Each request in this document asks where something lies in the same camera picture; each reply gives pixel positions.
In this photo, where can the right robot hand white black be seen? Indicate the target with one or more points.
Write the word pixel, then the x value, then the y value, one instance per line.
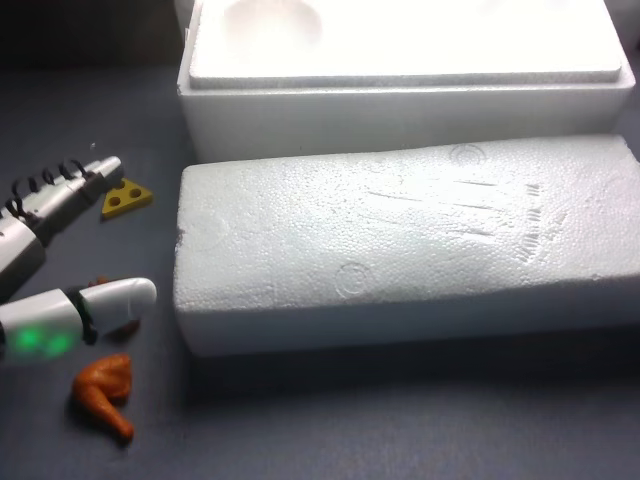
pixel 45 310

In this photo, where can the white styrofoam block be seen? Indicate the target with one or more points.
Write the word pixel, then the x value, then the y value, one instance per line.
pixel 400 250

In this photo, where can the white styrofoam box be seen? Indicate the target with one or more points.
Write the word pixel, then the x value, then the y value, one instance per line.
pixel 350 115

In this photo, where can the brown toy meat piece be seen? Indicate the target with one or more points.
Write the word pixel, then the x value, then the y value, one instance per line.
pixel 127 329

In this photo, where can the orange toy chicken wing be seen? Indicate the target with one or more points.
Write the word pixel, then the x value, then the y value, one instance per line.
pixel 107 382

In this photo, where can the yellow triangle block with holes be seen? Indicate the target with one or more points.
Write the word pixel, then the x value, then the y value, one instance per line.
pixel 131 197

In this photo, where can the grey table cloth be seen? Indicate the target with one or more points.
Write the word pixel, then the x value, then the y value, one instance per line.
pixel 350 425

